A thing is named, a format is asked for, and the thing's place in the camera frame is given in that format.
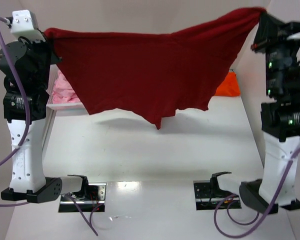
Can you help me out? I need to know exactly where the dark red t shirt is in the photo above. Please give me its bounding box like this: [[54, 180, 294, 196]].
[[44, 7, 266, 128]]

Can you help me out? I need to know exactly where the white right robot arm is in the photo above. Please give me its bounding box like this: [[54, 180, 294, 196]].
[[210, 13, 300, 214]]

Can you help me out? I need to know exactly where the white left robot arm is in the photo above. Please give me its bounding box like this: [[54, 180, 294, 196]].
[[0, 36, 89, 204]]

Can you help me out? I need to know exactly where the pink t shirt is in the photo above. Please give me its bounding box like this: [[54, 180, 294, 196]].
[[52, 70, 81, 104]]

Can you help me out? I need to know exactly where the white plastic laundry basket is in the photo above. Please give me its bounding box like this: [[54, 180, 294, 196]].
[[46, 68, 85, 111]]

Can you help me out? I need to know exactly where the orange folded t shirt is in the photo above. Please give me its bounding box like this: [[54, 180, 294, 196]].
[[214, 71, 241, 97]]

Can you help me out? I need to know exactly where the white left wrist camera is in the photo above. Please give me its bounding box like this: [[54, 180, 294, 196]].
[[10, 9, 46, 43]]

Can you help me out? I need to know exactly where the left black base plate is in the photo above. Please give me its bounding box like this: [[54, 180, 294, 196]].
[[58, 183, 107, 213]]

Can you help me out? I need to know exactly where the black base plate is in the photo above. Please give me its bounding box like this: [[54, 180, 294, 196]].
[[193, 180, 242, 211], [58, 183, 107, 213]]

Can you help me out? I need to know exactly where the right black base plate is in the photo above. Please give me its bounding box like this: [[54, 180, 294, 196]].
[[193, 180, 242, 211]]

